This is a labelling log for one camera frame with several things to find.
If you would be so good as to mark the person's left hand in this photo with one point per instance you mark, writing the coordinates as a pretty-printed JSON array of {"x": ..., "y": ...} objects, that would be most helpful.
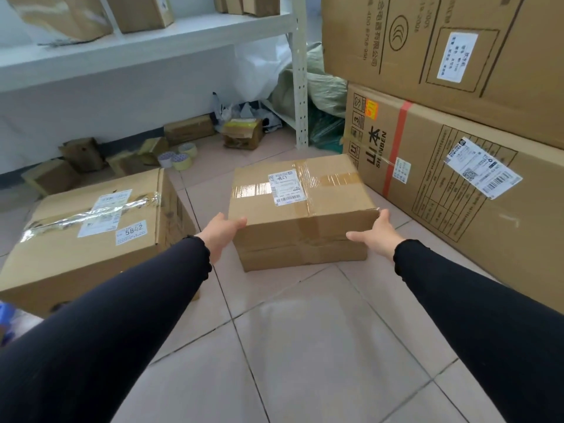
[{"x": 218, "y": 237}]

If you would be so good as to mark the person's right hand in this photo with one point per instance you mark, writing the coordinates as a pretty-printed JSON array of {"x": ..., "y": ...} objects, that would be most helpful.
[{"x": 381, "y": 240}]

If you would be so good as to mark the person's left thumb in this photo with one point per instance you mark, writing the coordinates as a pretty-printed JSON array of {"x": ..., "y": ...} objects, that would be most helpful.
[{"x": 239, "y": 222}]

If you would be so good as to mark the person's right thumb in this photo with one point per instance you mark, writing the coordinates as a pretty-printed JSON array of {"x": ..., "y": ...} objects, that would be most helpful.
[{"x": 359, "y": 237}]

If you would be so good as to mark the taped cardboard parcel box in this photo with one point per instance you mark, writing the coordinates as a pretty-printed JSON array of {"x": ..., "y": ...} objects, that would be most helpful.
[{"x": 299, "y": 207}]

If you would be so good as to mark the person's left forearm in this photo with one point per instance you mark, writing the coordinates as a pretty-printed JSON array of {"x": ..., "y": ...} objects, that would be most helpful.
[{"x": 105, "y": 330}]

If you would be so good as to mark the person's right forearm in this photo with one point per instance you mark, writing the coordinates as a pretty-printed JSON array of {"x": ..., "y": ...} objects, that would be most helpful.
[{"x": 489, "y": 317}]

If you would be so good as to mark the yellow packing tape roll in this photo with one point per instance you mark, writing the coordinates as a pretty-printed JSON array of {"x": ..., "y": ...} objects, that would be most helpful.
[
  {"x": 181, "y": 162},
  {"x": 188, "y": 148}
]

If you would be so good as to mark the cardboard box yellow tape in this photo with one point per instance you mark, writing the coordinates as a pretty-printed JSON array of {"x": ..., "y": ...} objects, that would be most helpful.
[{"x": 243, "y": 134}]

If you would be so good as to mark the white packing tape roll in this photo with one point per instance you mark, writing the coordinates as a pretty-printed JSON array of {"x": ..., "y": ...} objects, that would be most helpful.
[{"x": 166, "y": 159}]

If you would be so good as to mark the long flat cardboard box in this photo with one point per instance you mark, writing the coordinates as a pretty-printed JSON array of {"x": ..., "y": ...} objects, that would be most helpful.
[{"x": 189, "y": 129}]

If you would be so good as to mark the crumpled black white plastic bags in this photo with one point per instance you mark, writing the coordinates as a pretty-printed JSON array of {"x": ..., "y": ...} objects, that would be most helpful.
[{"x": 246, "y": 110}]

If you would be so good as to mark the huge cardboard carton red stripe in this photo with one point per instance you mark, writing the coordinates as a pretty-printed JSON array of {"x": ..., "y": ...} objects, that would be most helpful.
[{"x": 462, "y": 193}]

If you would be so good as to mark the small open cardboard box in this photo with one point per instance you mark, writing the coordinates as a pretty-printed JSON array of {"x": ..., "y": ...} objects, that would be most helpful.
[{"x": 154, "y": 146}]

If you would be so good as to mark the dark green plastic bag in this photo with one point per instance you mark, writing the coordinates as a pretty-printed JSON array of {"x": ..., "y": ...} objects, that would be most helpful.
[{"x": 326, "y": 127}]

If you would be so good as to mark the small brown cardboard box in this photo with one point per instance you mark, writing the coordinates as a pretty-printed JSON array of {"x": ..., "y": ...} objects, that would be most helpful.
[
  {"x": 50, "y": 177},
  {"x": 83, "y": 154},
  {"x": 127, "y": 163}
]

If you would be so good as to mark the green woven sack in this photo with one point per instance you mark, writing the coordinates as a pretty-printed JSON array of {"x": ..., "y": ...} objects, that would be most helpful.
[{"x": 324, "y": 90}]

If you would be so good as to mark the large cardboard box crumpled tape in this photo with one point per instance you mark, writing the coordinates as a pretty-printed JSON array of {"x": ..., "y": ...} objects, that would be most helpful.
[{"x": 88, "y": 242}]

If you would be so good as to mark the white plastic bag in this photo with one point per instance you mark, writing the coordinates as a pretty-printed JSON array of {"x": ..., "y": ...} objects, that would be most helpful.
[{"x": 260, "y": 68}]

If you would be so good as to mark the white metal shelf rack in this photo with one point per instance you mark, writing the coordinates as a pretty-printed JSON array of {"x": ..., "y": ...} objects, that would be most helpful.
[{"x": 145, "y": 43}]

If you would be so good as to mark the huge cardboard carton black print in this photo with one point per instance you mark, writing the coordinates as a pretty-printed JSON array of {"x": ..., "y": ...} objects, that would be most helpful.
[{"x": 440, "y": 52}]

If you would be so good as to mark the row of brown cardboard boxes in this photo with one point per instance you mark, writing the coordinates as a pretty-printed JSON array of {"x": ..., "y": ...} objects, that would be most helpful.
[{"x": 246, "y": 3}]

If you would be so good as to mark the cardboard box white label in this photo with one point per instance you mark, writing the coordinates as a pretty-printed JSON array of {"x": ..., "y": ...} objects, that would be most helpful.
[{"x": 139, "y": 10}]

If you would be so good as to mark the blue object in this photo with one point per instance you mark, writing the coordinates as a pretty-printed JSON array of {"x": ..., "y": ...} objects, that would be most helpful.
[{"x": 5, "y": 319}]

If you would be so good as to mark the worn cardboard box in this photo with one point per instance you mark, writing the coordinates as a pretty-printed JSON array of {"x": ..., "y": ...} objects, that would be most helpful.
[{"x": 61, "y": 15}]

